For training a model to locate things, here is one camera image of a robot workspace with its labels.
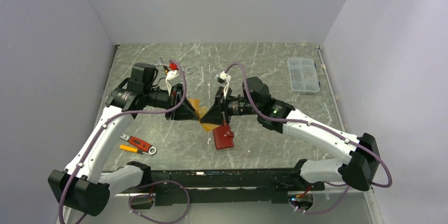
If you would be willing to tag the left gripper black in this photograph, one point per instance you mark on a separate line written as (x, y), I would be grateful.
(185, 111)

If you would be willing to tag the aluminium rail frame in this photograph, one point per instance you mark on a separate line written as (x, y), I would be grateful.
(356, 207)

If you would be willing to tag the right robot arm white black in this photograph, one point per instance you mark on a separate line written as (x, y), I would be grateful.
(356, 158)

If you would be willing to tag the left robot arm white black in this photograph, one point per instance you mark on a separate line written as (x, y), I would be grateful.
(81, 185)

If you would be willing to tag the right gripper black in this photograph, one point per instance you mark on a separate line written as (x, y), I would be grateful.
(219, 112)

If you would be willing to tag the clear plastic compartment box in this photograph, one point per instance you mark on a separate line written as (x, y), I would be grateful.
(303, 75)

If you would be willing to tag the silver open-end wrench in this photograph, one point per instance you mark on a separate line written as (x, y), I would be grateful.
(186, 70)

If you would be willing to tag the red leather card holder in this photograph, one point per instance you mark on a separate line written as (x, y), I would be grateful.
(223, 137)

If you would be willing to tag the orange handled small screwdriver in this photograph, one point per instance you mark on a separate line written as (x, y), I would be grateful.
(130, 149)

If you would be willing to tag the yellow black screwdriver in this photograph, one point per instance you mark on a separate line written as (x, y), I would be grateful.
(163, 68)

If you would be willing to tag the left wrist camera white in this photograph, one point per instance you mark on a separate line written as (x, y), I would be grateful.
(172, 79)

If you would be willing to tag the red handled adjustable wrench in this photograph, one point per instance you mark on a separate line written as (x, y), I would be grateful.
(135, 142)

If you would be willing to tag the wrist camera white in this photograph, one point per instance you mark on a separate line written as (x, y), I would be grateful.
(172, 79)
(224, 79)

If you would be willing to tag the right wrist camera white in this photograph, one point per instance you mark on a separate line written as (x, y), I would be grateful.
(224, 79)

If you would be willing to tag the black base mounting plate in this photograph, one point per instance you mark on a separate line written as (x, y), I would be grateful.
(222, 186)

